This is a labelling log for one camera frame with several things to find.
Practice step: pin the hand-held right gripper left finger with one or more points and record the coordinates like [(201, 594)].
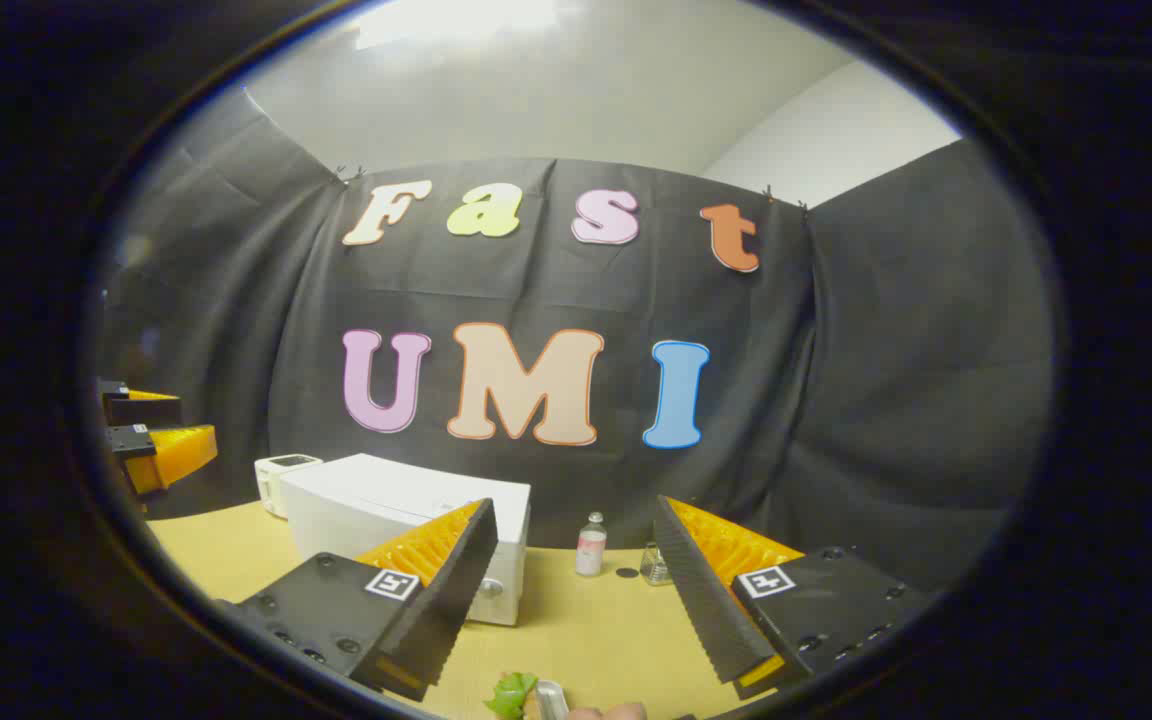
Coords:
[(456, 590)]

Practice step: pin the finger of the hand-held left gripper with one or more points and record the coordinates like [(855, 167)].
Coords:
[(171, 455), (141, 410)]

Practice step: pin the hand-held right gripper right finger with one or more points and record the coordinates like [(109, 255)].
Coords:
[(701, 600)]

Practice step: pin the lettuce bread sandwich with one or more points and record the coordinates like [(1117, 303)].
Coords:
[(510, 695)]

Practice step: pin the white microwave oven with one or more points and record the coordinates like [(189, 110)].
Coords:
[(376, 500)]

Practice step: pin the metal mesh utensil holder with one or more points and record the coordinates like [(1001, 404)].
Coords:
[(654, 568)]

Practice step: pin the small white toaster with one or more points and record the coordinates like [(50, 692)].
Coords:
[(274, 485)]

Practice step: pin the small clear plastic bottle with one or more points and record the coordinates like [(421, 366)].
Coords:
[(590, 548)]

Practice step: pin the white rectangular tray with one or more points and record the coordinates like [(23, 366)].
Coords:
[(551, 702)]

